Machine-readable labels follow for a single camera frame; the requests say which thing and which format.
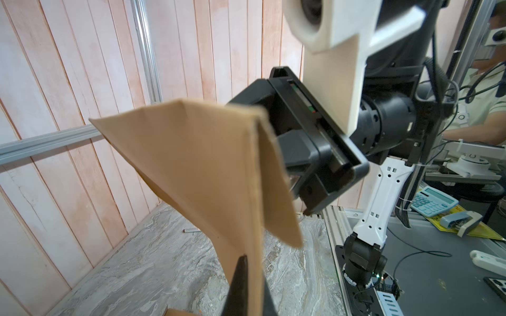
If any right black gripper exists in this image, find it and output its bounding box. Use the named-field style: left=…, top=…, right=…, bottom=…
left=230, top=67, right=370, bottom=215

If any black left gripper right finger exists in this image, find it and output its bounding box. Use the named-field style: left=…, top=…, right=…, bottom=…
left=262, top=286, right=278, bottom=316

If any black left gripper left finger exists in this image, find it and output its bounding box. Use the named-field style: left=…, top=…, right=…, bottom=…
left=221, top=255, right=249, bottom=316

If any brown file bag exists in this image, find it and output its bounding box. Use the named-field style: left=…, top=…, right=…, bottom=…
left=91, top=99, right=303, bottom=315
left=163, top=308, right=196, bottom=316

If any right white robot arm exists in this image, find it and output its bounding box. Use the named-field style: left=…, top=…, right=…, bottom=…
left=233, top=1, right=450, bottom=315

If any grey desk calculator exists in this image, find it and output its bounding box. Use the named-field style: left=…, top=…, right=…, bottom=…
left=411, top=186, right=459, bottom=218

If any grey stapler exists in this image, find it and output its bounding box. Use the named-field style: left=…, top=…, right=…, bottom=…
left=440, top=211, right=482, bottom=238

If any horizontal aluminium wall rail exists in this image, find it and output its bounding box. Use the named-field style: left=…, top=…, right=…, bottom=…
left=1, top=125, right=102, bottom=165

